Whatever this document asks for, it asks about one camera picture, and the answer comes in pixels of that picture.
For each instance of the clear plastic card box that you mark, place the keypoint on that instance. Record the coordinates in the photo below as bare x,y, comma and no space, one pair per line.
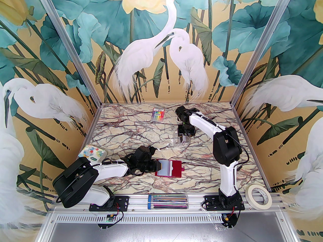
188,142

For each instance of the red leather card holder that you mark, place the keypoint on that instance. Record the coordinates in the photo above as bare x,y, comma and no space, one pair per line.
176,168

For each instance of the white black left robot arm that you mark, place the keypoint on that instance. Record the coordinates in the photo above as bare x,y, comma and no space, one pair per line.
111,169

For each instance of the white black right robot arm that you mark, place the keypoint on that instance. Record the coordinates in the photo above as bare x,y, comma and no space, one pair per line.
228,178

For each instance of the pack of coloured markers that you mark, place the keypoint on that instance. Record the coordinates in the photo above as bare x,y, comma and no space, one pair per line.
158,115

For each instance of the clear case of coloured pens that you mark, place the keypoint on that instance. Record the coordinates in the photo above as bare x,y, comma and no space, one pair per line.
167,201

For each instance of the perforated metal strip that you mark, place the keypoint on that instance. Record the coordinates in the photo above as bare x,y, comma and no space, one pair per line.
164,218

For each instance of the colourful patterned box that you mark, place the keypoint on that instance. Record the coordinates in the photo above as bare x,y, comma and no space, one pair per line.
92,153

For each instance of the small green circuit board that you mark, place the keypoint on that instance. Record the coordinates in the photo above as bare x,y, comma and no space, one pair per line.
109,218

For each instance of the grey metal sheet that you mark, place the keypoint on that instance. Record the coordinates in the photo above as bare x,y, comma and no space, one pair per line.
164,233

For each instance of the yellow power connector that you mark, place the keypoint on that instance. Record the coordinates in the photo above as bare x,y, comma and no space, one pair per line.
226,218

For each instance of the masking tape roll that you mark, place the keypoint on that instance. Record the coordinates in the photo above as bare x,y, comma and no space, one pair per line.
252,200

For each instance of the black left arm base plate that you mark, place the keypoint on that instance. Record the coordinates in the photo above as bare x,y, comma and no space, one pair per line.
121,202

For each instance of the aluminium front rail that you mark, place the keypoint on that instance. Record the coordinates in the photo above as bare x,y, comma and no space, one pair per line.
195,200

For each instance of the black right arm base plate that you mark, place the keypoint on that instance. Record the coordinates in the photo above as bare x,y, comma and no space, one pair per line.
210,202

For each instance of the aluminium corner post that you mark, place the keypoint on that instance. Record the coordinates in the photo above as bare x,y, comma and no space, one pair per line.
69,44
261,44

